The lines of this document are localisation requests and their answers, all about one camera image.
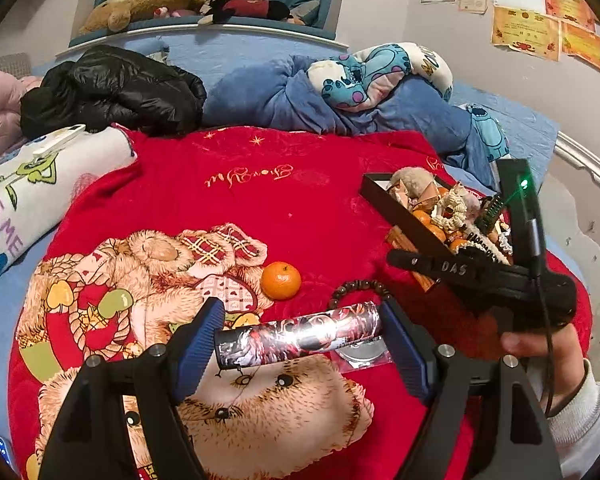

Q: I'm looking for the shiny patterned foil tube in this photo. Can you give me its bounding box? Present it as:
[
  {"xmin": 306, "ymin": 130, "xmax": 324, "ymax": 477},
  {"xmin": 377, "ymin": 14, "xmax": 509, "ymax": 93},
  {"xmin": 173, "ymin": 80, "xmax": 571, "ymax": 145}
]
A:
[{"xmin": 214, "ymin": 301, "xmax": 381, "ymax": 370}]

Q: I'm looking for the dark brown fuzzy hair claw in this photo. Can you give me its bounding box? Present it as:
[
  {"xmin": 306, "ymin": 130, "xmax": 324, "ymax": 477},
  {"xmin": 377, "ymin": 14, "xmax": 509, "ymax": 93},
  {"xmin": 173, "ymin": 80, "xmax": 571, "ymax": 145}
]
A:
[{"xmin": 474, "ymin": 194, "xmax": 506, "ymax": 234}]

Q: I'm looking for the gold lipstick tube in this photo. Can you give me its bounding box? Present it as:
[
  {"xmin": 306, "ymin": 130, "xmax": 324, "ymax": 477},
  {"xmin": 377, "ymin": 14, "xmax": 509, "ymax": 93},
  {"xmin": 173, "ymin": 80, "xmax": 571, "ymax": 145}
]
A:
[{"xmin": 386, "ymin": 226, "xmax": 437, "ymax": 292}]

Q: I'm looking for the white sleeve forearm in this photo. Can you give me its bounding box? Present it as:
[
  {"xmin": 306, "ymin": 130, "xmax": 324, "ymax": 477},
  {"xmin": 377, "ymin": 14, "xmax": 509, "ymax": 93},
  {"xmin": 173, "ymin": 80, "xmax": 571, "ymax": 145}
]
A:
[{"xmin": 547, "ymin": 359, "xmax": 600, "ymax": 479}]

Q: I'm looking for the person's right hand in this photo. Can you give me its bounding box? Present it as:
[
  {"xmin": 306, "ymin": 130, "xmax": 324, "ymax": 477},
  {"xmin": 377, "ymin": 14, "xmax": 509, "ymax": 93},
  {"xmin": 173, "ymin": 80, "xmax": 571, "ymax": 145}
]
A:
[{"xmin": 501, "ymin": 324, "xmax": 586, "ymax": 416}]

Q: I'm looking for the round compact mirror in bag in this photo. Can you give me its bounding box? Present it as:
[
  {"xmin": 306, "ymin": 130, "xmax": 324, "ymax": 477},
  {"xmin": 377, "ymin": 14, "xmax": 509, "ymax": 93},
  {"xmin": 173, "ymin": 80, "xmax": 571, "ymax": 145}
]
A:
[{"xmin": 330, "ymin": 336, "xmax": 392, "ymax": 374}]

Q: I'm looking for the black storage tray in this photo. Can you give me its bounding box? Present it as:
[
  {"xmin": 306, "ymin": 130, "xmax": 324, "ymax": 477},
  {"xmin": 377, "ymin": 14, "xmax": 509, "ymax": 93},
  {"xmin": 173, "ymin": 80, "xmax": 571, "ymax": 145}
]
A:
[{"xmin": 360, "ymin": 174, "xmax": 513, "ymax": 263}]

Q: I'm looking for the white fuzzy hair claw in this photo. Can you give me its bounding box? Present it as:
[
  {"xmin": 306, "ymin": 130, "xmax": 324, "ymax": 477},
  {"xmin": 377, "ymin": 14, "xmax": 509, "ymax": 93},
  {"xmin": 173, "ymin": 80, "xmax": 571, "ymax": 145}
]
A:
[{"xmin": 462, "ymin": 223, "xmax": 510, "ymax": 266}]

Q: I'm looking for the mandarin orange in tray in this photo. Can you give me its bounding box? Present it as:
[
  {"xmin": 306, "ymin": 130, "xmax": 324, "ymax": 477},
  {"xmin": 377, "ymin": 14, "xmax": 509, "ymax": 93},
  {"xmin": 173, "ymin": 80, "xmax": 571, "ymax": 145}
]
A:
[{"xmin": 449, "ymin": 238, "xmax": 469, "ymax": 254}]

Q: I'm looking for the cream knitted scrunchie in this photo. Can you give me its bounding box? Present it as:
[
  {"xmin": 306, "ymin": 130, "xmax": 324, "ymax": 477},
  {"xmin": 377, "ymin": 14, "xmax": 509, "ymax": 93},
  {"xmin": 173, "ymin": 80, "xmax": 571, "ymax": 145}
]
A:
[{"xmin": 431, "ymin": 183, "xmax": 481, "ymax": 233}]

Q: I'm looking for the mandarin orange near bear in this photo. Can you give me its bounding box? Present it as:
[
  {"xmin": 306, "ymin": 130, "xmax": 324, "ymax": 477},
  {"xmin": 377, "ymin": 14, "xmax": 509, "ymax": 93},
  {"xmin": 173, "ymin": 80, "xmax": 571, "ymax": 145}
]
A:
[{"xmin": 261, "ymin": 261, "xmax": 301, "ymax": 301}]

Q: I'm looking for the gold pyramid candy box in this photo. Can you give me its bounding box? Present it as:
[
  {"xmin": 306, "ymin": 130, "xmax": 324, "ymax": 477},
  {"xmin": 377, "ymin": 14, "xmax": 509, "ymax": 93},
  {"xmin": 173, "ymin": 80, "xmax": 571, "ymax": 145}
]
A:
[{"xmin": 412, "ymin": 182, "xmax": 441, "ymax": 212}]

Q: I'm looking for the red teddy bear blanket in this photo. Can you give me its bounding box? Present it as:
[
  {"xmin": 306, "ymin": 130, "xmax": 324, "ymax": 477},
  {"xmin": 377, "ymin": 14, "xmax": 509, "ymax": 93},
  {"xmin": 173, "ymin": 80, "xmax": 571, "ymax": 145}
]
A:
[{"xmin": 7, "ymin": 124, "xmax": 594, "ymax": 480}]

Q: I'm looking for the beige fluffy pompom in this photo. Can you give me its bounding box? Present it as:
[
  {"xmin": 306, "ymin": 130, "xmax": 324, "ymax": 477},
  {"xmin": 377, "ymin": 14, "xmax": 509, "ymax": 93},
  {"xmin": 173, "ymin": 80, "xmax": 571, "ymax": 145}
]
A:
[{"xmin": 389, "ymin": 167, "xmax": 437, "ymax": 198}]

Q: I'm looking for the white printed pillow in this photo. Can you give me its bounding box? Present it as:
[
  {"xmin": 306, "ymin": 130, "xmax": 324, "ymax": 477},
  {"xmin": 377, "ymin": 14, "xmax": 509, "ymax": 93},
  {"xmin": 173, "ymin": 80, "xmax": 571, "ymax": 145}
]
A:
[{"xmin": 0, "ymin": 124, "xmax": 136, "ymax": 276}]

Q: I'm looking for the Stitch plush pillow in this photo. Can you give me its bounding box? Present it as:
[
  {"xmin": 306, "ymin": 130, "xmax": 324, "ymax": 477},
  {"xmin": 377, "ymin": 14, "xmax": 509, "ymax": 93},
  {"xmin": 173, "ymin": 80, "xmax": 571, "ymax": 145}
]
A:
[{"xmin": 306, "ymin": 42, "xmax": 453, "ymax": 112}]

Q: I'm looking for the blue fleece blanket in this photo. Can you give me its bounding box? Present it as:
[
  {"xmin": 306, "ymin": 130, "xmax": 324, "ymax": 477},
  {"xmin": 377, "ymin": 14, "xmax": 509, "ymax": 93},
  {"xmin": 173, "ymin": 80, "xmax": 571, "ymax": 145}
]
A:
[{"xmin": 201, "ymin": 53, "xmax": 502, "ymax": 191}]

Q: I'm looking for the black puffer jacket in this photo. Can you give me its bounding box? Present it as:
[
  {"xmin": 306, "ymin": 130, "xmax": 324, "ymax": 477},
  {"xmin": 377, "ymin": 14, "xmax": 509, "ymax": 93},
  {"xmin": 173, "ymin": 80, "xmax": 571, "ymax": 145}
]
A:
[{"xmin": 20, "ymin": 46, "xmax": 207, "ymax": 140}]

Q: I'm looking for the pink quilt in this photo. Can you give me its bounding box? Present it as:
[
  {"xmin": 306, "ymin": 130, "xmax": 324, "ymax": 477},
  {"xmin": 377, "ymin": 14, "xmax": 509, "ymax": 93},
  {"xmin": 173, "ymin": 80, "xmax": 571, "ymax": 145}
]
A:
[{"xmin": 0, "ymin": 70, "xmax": 42, "ymax": 157}]

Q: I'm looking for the Mickey Mouse plush toy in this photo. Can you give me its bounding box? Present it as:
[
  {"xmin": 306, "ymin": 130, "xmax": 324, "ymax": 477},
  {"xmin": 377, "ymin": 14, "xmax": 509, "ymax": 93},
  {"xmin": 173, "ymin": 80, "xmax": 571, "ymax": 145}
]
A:
[{"xmin": 198, "ymin": 0, "xmax": 304, "ymax": 25}]

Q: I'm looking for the brown wooden bead bracelet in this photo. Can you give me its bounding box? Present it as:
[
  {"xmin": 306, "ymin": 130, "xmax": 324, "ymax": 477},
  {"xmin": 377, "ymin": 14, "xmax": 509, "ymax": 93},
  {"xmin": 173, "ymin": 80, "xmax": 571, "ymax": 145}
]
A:
[{"xmin": 327, "ymin": 278, "xmax": 394, "ymax": 311}]

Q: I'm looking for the orange certificate on wall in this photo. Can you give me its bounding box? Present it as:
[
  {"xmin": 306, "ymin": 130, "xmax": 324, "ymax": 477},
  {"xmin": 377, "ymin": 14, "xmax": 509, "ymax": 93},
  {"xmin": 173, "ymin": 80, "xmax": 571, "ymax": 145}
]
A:
[{"xmin": 491, "ymin": 6, "xmax": 562, "ymax": 62}]

